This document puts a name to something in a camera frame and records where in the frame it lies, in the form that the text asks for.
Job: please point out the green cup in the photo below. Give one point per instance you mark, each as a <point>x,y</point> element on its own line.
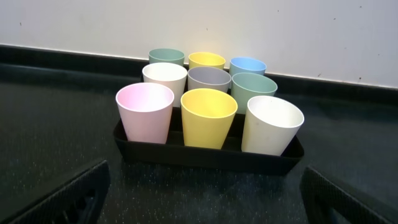
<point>166,56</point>
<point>253,85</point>

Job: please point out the pink cup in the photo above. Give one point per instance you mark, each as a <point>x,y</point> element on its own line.
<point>146,121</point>

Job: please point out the blue cup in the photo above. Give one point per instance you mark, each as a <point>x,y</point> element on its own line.
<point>247,65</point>

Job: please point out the black tray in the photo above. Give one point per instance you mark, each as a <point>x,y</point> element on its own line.
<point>202,160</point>

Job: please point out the yellow cup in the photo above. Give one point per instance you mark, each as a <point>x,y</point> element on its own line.
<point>205,130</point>
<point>206,59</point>

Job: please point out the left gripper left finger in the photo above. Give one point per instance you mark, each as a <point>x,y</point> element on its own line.
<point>62,200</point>

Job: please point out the white cup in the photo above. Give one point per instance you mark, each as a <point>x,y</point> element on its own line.
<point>164,74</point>
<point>267,137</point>

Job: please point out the grey cup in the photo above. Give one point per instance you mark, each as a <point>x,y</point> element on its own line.
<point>209,77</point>

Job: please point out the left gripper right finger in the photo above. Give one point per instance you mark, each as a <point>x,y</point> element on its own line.
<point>329,203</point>

